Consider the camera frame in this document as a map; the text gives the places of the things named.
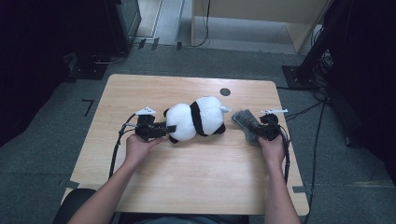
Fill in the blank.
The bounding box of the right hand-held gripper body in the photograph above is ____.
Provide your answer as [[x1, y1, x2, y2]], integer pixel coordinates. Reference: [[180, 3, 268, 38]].
[[261, 107, 289, 141]]

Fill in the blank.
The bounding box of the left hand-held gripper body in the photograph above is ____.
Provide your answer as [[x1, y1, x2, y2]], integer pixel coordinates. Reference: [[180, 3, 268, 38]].
[[134, 105, 158, 142]]

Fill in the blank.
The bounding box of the grey cloth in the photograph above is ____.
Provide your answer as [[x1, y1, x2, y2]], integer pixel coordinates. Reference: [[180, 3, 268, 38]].
[[231, 108, 262, 144]]

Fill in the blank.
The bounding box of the panda plush toy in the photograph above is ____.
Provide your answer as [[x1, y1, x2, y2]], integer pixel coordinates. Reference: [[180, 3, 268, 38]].
[[163, 95, 233, 145]]

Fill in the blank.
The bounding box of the person's right hand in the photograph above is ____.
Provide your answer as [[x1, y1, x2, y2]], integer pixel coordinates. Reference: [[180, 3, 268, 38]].
[[258, 134, 286, 172]]

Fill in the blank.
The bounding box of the person's left hand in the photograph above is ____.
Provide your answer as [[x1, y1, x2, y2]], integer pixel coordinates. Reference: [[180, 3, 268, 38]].
[[124, 133, 166, 169]]

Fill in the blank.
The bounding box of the black angled floor tape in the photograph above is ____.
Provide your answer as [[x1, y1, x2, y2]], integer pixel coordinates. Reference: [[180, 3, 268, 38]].
[[81, 98, 95, 118]]

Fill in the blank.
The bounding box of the black metal stand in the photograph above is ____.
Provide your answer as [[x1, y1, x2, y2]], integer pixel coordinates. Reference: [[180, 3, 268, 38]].
[[281, 0, 354, 91]]

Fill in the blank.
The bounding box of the person's clothing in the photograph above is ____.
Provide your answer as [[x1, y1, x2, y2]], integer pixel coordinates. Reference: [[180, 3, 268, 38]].
[[118, 213, 250, 224]]

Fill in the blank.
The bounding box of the dark cabinet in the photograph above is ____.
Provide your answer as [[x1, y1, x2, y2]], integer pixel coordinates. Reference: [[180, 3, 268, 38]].
[[102, 0, 143, 57]]

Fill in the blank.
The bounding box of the black chair armrest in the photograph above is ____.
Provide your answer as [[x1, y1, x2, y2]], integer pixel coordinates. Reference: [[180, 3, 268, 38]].
[[52, 188, 97, 224]]

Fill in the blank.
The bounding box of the dark curtain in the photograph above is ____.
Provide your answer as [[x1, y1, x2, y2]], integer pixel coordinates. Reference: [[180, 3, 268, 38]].
[[323, 0, 396, 188], [0, 0, 108, 147]]

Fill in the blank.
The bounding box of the light wooden cabinet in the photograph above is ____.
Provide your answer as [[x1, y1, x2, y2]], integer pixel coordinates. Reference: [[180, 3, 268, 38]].
[[190, 0, 331, 54]]

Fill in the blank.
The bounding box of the right hand-held gripper cable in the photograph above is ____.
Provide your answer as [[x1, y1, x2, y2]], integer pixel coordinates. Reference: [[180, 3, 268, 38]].
[[274, 119, 291, 185]]

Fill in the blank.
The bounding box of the hand-held gripper cable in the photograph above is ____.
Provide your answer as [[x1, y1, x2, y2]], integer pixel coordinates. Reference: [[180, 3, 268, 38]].
[[108, 113, 138, 180], [274, 119, 291, 185]]

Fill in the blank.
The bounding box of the short black floor cable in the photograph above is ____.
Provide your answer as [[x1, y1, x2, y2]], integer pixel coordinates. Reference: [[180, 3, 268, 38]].
[[284, 101, 326, 123]]

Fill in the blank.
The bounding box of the left hand-held gripper cable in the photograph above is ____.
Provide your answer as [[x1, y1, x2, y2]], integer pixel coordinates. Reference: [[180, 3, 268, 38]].
[[108, 113, 138, 180]]

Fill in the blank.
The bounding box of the long black floor cable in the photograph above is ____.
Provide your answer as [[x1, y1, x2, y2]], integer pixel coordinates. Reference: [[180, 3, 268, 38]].
[[303, 99, 327, 224]]

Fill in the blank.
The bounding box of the grey cable loop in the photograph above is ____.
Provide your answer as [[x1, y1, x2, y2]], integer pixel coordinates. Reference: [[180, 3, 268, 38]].
[[92, 50, 129, 65]]

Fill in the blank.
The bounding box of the tangled cable bundle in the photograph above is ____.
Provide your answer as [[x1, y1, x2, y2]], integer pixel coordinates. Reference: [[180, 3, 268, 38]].
[[312, 49, 334, 94]]

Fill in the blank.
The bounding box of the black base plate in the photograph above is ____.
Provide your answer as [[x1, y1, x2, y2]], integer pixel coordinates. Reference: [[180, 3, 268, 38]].
[[66, 54, 108, 81]]

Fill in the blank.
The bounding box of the black hanging cable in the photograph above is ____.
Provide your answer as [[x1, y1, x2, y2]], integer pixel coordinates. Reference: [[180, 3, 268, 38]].
[[186, 0, 212, 49]]

